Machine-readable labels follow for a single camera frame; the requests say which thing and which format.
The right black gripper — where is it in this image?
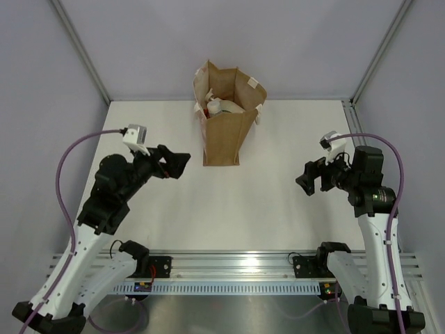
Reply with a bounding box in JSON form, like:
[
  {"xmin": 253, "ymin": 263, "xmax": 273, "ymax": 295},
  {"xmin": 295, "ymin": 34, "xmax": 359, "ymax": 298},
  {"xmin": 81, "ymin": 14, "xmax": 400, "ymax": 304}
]
[{"xmin": 296, "ymin": 148, "xmax": 360, "ymax": 196}]

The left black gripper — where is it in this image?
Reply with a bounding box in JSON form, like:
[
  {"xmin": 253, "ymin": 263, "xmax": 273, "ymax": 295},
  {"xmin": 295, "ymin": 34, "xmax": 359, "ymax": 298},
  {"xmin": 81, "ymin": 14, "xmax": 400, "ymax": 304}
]
[{"xmin": 120, "ymin": 143, "xmax": 190, "ymax": 202}]

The beige pump dispenser bottle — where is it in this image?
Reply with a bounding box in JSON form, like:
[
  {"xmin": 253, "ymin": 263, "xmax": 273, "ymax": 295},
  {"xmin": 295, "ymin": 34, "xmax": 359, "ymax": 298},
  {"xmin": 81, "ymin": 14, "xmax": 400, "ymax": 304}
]
[{"xmin": 204, "ymin": 88, "xmax": 245, "ymax": 113}]

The silver squeeze tube clear cap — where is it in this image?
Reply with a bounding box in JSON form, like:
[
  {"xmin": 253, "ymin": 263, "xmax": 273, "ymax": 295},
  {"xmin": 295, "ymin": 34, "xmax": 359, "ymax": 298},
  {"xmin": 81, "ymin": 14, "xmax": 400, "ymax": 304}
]
[{"xmin": 207, "ymin": 100, "xmax": 223, "ymax": 118}]

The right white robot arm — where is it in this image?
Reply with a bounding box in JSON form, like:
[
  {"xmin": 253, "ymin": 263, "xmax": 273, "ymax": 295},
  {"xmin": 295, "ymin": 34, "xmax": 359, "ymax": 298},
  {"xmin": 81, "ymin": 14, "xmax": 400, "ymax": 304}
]
[{"xmin": 293, "ymin": 146, "xmax": 426, "ymax": 333}]

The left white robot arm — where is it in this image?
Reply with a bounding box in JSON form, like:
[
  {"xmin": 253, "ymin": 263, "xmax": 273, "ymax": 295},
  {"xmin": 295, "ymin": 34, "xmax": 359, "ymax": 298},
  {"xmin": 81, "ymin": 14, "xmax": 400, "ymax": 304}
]
[{"xmin": 12, "ymin": 145, "xmax": 191, "ymax": 333}]

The brown canvas tote bag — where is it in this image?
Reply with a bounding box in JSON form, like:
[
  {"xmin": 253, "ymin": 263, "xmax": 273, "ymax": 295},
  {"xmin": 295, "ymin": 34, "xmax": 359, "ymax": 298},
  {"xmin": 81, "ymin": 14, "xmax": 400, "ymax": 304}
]
[{"xmin": 193, "ymin": 61, "xmax": 267, "ymax": 166}]

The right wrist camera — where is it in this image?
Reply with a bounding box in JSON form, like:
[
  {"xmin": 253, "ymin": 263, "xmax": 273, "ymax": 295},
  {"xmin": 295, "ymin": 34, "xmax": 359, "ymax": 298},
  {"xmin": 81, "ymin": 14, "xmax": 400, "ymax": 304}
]
[{"xmin": 319, "ymin": 131, "xmax": 346, "ymax": 165}]

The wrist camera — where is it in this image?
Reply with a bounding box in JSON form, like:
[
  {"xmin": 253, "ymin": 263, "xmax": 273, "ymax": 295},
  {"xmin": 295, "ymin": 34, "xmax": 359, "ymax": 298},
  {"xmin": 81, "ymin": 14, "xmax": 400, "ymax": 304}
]
[
  {"xmin": 122, "ymin": 124, "xmax": 149, "ymax": 155},
  {"xmin": 319, "ymin": 131, "xmax": 346, "ymax": 165}
]

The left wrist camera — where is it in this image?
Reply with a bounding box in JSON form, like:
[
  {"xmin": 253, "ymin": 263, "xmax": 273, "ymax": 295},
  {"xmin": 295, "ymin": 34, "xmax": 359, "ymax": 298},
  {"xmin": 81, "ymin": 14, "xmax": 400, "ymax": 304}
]
[{"xmin": 122, "ymin": 124, "xmax": 149, "ymax": 155}]

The right aluminium frame post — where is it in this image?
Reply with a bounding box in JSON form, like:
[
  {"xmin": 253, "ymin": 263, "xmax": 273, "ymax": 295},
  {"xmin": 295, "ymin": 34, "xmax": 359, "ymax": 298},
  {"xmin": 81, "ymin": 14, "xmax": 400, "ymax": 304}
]
[{"xmin": 349, "ymin": 0, "xmax": 416, "ymax": 105}]

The aluminium frame post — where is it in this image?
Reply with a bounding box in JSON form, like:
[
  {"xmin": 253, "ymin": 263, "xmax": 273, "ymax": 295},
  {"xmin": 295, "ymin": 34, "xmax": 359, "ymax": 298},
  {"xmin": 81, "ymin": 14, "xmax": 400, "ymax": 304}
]
[
  {"xmin": 349, "ymin": 0, "xmax": 416, "ymax": 105},
  {"xmin": 48, "ymin": 0, "xmax": 111, "ymax": 104}
]

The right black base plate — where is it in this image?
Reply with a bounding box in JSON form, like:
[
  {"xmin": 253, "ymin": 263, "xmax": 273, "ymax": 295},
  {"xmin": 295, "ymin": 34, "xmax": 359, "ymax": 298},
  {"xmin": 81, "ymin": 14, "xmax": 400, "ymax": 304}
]
[{"xmin": 292, "ymin": 255, "xmax": 334, "ymax": 279}]

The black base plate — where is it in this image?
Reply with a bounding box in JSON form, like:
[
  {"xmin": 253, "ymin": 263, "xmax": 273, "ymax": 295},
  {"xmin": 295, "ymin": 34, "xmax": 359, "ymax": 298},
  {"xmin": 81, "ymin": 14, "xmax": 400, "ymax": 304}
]
[
  {"xmin": 129, "ymin": 255, "xmax": 172, "ymax": 279},
  {"xmin": 292, "ymin": 255, "xmax": 334, "ymax": 279}
]

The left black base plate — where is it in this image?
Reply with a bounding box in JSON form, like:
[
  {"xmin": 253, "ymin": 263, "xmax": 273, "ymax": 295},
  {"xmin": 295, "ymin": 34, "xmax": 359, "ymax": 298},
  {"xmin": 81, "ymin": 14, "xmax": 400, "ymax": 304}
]
[{"xmin": 129, "ymin": 255, "xmax": 172, "ymax": 279}]

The aluminium mounting rail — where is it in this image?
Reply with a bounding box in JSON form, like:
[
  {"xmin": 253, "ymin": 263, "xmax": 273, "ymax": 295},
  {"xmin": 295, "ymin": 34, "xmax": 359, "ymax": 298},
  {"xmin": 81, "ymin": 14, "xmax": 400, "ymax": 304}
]
[{"xmin": 48, "ymin": 252, "xmax": 424, "ymax": 281}]

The slotted white cable duct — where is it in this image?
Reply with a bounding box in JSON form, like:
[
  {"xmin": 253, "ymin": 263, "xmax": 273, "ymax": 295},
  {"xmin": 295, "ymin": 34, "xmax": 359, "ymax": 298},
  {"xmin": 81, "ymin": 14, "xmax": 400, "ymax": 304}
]
[{"xmin": 109, "ymin": 280, "xmax": 321, "ymax": 296}]

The left aluminium frame post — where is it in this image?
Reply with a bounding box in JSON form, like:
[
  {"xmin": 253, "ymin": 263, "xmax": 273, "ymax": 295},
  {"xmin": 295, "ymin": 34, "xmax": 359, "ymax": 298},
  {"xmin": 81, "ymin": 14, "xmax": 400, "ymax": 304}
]
[{"xmin": 48, "ymin": 0, "xmax": 111, "ymax": 104}]

